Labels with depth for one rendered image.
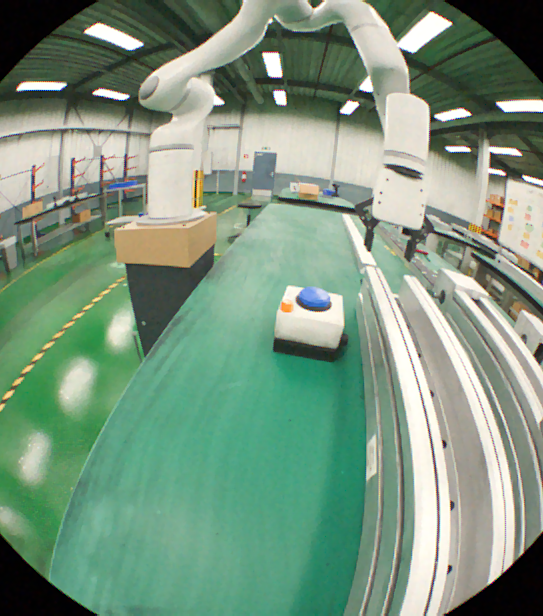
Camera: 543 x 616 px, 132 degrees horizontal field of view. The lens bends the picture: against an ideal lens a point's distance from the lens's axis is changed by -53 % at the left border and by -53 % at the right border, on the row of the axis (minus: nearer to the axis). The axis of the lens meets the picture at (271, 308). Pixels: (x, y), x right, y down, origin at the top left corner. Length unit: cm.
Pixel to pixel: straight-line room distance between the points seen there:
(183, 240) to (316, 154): 1109
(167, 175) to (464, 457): 69
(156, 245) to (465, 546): 69
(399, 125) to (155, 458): 55
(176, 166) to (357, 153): 1143
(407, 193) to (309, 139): 1119
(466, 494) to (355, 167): 1178
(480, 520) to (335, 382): 24
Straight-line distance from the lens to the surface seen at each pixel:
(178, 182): 62
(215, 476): 22
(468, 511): 22
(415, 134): 46
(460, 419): 24
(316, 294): 31
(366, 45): 55
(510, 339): 46
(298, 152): 1150
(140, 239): 61
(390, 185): 45
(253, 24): 65
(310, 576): 22
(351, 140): 1189
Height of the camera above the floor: 99
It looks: 30 degrees down
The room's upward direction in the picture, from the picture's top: 6 degrees clockwise
